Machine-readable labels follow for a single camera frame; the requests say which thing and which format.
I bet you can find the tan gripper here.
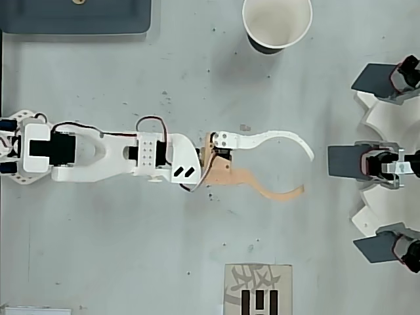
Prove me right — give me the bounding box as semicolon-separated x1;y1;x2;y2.
199;129;315;202

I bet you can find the black paper cup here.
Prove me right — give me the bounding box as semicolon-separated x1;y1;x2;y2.
241;0;313;56

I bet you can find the grey paddle actuator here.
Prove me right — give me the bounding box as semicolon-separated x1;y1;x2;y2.
327;140;420;190
352;222;420;274
350;54;420;105

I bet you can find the printed cardboard card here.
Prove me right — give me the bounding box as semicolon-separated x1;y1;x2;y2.
224;263;293;315

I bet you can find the white round machine base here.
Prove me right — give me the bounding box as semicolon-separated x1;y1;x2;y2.
351;91;420;237

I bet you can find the dark grey tray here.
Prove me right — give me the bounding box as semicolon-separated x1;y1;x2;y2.
1;0;152;35

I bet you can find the black gripper servo cable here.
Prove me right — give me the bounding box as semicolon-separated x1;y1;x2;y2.
179;154;216;194

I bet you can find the black wrist loop cable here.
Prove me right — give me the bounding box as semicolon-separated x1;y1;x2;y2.
135;115;173;169

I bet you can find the black shoulder servo cable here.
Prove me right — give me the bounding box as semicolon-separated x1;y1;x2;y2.
51;121;138;138

